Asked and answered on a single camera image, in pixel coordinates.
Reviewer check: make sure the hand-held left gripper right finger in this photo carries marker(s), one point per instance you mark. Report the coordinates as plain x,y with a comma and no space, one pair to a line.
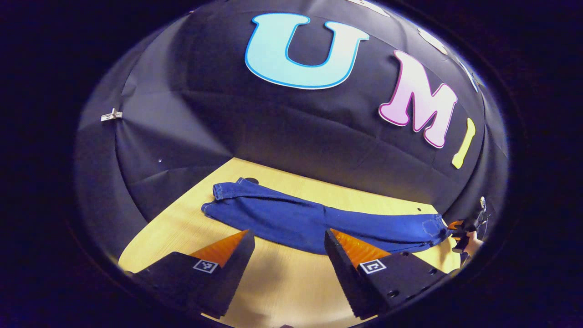
346,273

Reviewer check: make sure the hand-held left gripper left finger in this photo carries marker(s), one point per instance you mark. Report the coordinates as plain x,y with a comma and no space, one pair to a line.
232,273

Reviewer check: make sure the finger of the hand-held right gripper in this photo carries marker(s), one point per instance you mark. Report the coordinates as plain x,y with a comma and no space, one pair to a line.
455,224

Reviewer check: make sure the small white clip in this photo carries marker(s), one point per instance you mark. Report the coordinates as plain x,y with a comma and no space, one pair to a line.
111,115

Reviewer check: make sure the black backdrop cloth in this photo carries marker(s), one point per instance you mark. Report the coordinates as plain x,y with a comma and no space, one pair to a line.
273,118

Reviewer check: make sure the blue jeans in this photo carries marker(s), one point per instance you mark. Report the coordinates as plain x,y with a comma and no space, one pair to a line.
291,218

